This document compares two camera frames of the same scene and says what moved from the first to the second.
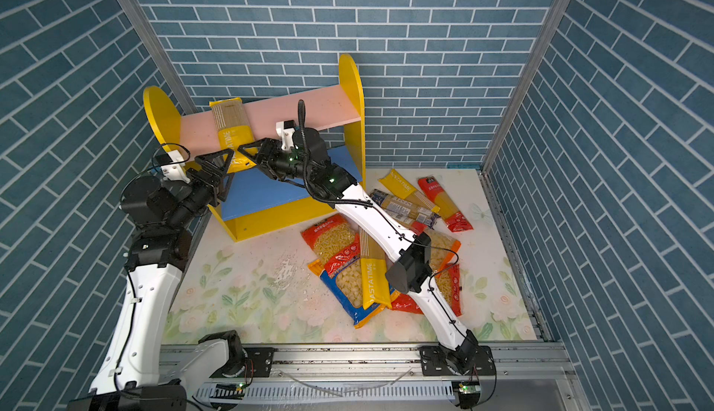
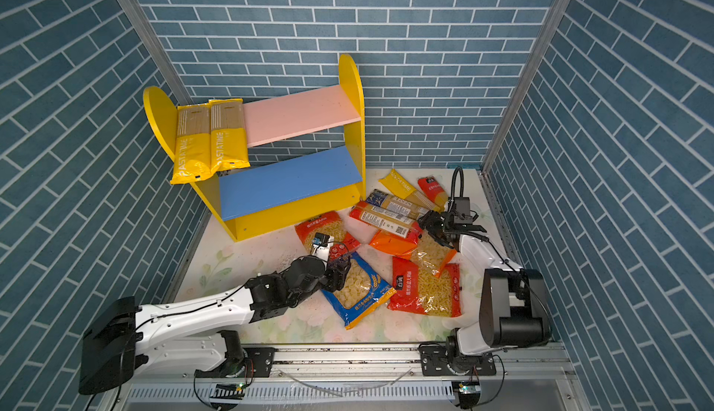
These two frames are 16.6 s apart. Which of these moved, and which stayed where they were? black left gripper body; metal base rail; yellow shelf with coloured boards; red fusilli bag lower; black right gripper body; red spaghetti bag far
Moved: black left gripper body; black right gripper body
Stayed: metal base rail; red fusilli bag lower; yellow shelf with coloured boards; red spaghetti bag far
